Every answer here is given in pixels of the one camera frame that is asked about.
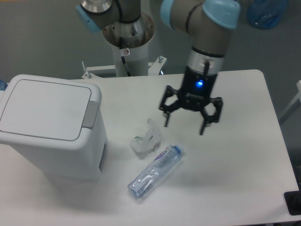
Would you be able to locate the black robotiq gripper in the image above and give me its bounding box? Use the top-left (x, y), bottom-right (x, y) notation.
top-left (159, 66), bottom-right (223, 136)

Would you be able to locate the white plastic trash can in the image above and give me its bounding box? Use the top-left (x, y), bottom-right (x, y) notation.
top-left (0, 74), bottom-right (107, 180)

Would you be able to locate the white trash can lid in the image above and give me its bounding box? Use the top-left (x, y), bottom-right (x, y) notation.
top-left (0, 79), bottom-right (92, 141)

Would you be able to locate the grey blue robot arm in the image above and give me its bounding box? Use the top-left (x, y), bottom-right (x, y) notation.
top-left (76, 0), bottom-right (240, 130)

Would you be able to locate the crumpled white plastic packaging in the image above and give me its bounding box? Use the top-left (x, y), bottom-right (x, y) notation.
top-left (129, 118), bottom-right (161, 159)

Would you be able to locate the clear crushed water bottle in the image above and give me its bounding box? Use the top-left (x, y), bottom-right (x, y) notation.
top-left (127, 145), bottom-right (184, 199)

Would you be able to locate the blue plastic bag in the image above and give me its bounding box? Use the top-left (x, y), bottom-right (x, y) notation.
top-left (246, 0), bottom-right (290, 29)

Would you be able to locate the black device at table edge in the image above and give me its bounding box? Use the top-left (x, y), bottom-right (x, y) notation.
top-left (284, 191), bottom-right (301, 216)

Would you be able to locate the blue object at left edge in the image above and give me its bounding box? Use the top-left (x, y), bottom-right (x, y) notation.
top-left (0, 80), bottom-right (8, 91)

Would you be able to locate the white metal base frame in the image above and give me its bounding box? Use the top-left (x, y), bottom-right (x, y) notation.
top-left (81, 56), bottom-right (167, 79)

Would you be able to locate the black cable on pedestal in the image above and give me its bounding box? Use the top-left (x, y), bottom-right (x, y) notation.
top-left (119, 36), bottom-right (131, 77)

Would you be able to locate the white frame at right edge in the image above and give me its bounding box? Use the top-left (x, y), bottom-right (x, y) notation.
top-left (278, 81), bottom-right (301, 126)

